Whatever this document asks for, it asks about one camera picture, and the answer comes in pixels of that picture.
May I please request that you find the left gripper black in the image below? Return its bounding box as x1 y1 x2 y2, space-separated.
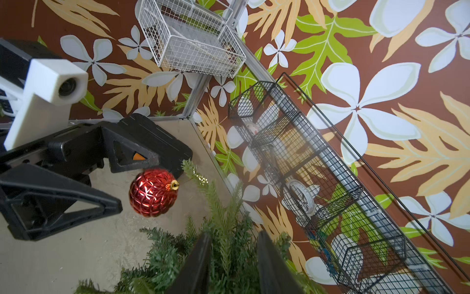
1 122 160 241

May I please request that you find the white wire basket left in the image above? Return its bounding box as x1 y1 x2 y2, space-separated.
138 0 246 78

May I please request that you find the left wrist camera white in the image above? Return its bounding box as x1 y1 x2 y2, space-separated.
1 39 88 151

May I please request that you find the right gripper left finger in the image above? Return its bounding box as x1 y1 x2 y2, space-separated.
165 233 212 294

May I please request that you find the white tape roll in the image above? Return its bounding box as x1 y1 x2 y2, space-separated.
285 180 320 216

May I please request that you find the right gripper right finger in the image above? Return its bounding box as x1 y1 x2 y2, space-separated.
257 231 303 294

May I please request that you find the small green christmas tree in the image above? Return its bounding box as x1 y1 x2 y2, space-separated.
73 159 328 294

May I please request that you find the black wire basket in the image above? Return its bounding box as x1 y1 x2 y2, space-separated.
228 74 470 294

